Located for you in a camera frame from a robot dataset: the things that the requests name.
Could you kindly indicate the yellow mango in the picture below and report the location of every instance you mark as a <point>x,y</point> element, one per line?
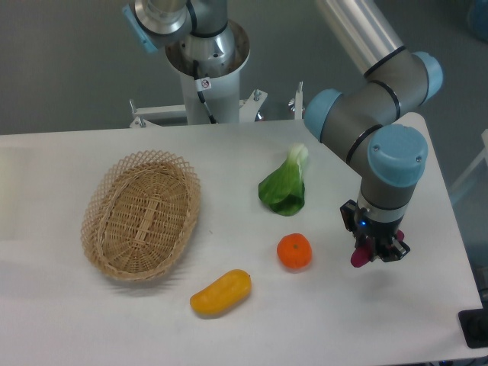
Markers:
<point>223,294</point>

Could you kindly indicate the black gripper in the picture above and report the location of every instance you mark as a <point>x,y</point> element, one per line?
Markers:
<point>365,222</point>

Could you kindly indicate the white metal bracket post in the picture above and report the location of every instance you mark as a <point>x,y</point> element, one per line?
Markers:
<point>296,105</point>

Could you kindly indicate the purple sweet potato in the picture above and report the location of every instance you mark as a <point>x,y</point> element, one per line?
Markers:
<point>363,255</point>

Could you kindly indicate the black device at table edge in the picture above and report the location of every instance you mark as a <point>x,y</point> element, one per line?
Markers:
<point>474,327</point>

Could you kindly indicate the orange tangerine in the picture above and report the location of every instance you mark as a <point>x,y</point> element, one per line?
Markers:
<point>294,251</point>

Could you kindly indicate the blue object top right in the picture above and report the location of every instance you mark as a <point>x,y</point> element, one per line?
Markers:
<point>477,19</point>

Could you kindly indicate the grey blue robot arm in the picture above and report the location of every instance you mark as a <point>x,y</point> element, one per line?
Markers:
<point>362,129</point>

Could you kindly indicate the green bok choy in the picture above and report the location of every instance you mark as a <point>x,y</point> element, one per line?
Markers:
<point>283,190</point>

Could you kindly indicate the white frame at right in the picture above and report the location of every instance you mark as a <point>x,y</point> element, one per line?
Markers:
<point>469,177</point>

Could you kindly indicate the woven wicker basket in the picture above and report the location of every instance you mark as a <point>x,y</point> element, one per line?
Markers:
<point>141,216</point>

